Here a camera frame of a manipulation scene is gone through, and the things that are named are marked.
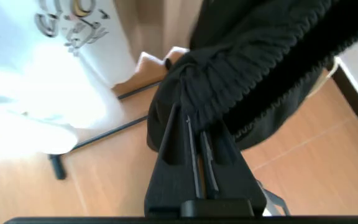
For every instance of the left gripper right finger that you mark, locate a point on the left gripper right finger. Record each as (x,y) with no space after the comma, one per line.
(232,186)

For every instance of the beige curtain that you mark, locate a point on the beige curtain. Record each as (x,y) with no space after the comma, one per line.
(154,25)

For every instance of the black garment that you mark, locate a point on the black garment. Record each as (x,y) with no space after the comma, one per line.
(244,62)

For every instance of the black clothes rack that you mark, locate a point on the black clothes rack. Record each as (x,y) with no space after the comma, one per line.
(57,168)

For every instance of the white garment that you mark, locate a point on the white garment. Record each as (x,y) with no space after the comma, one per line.
(42,93)

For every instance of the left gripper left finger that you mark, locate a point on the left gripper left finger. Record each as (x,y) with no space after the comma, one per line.
(172,186)

